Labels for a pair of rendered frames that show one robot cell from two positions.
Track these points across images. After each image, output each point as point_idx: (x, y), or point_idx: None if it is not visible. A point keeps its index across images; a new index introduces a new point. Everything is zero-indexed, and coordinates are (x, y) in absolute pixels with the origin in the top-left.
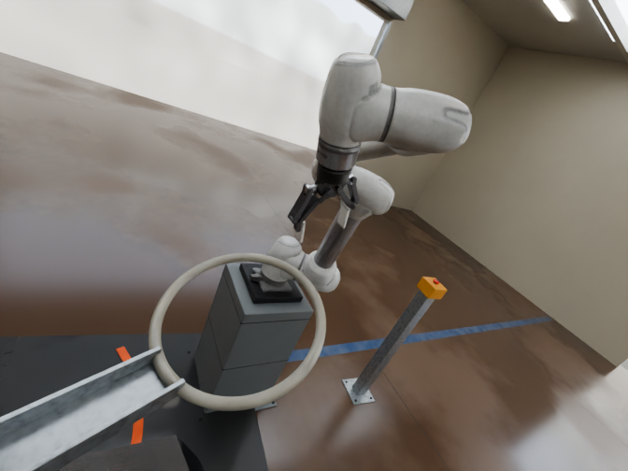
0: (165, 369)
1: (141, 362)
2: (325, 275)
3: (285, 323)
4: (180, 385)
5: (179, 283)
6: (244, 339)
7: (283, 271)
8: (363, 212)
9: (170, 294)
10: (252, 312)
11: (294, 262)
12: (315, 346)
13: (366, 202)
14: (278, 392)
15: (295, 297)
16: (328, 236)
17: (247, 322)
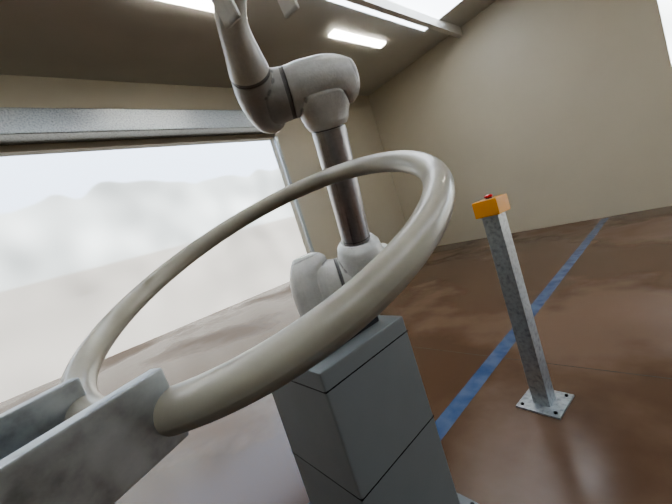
0: None
1: (9, 439)
2: (372, 248)
3: (384, 356)
4: (147, 383)
5: (122, 304)
6: (351, 419)
7: (325, 292)
8: (335, 100)
9: (105, 323)
10: (328, 365)
11: (328, 269)
12: (417, 156)
13: (327, 78)
14: (430, 209)
15: None
16: (332, 190)
17: (333, 386)
